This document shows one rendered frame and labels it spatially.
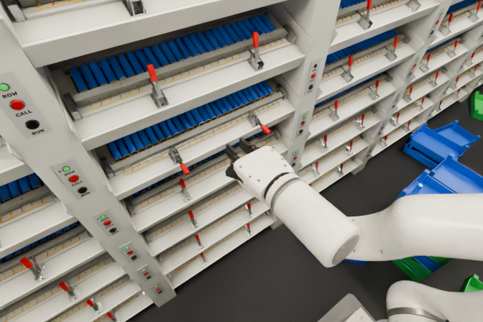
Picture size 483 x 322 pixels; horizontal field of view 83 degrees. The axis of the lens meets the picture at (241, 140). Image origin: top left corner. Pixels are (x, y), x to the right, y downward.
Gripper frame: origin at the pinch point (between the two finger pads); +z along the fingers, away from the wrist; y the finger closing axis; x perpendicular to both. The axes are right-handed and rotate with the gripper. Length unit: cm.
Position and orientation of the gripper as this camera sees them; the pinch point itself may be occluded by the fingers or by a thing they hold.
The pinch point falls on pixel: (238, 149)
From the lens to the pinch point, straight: 64.7
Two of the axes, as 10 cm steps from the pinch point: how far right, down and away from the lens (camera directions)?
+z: -5.4, -4.8, 6.9
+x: 0.9, 7.8, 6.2
